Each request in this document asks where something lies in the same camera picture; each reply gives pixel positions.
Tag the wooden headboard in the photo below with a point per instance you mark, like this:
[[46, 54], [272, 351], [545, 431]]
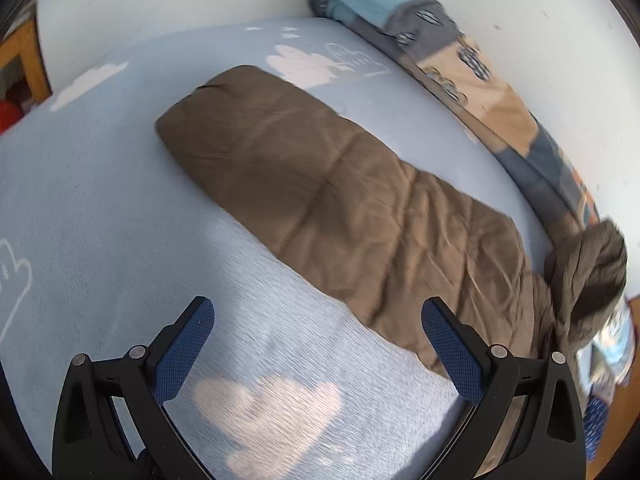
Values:
[[633, 312]]

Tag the navy star-print pillow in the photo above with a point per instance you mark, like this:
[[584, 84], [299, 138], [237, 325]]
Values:
[[596, 422]]

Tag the wooden furniture frame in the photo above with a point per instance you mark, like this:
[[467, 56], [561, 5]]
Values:
[[27, 55]]

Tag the brown quilted jacket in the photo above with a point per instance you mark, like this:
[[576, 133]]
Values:
[[325, 185]]

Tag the light blue cloud-print blanket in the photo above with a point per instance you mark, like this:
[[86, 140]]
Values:
[[100, 210]]

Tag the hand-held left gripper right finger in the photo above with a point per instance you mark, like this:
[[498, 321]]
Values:
[[450, 351]]

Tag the red object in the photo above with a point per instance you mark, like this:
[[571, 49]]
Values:
[[7, 116]]

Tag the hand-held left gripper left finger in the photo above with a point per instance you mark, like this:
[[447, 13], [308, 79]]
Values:
[[186, 349]]

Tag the patchwork quilt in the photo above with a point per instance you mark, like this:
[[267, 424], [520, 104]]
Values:
[[450, 45]]

